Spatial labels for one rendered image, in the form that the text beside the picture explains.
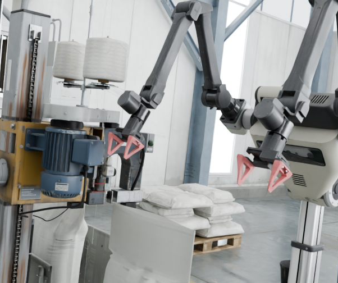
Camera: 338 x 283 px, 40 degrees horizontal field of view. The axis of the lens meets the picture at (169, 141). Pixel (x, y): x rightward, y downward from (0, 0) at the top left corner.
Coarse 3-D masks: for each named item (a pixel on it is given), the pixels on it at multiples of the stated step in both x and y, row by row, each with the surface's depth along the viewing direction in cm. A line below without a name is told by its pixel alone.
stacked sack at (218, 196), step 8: (184, 184) 565; (192, 184) 569; (192, 192) 542; (200, 192) 535; (208, 192) 532; (216, 192) 532; (224, 192) 541; (216, 200) 524; (224, 200) 534; (232, 200) 546
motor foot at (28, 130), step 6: (30, 132) 176; (36, 132) 179; (42, 132) 180; (30, 138) 177; (36, 138) 178; (42, 138) 175; (30, 144) 178; (36, 144) 178; (42, 144) 175; (30, 150) 178; (36, 150) 180; (42, 150) 174
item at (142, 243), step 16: (128, 208) 197; (112, 224) 203; (128, 224) 191; (144, 224) 182; (160, 224) 177; (176, 224) 177; (112, 240) 202; (128, 240) 190; (144, 240) 182; (160, 240) 177; (176, 240) 173; (192, 240) 168; (112, 256) 195; (128, 256) 189; (144, 256) 181; (160, 256) 177; (176, 256) 172; (192, 256) 168; (112, 272) 189; (128, 272) 182; (144, 272) 180; (160, 272) 176; (176, 272) 172
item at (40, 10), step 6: (12, 0) 493; (18, 0) 485; (36, 0) 489; (42, 0) 496; (12, 6) 491; (18, 6) 485; (30, 6) 486; (36, 6) 490; (42, 6) 498; (42, 12) 500
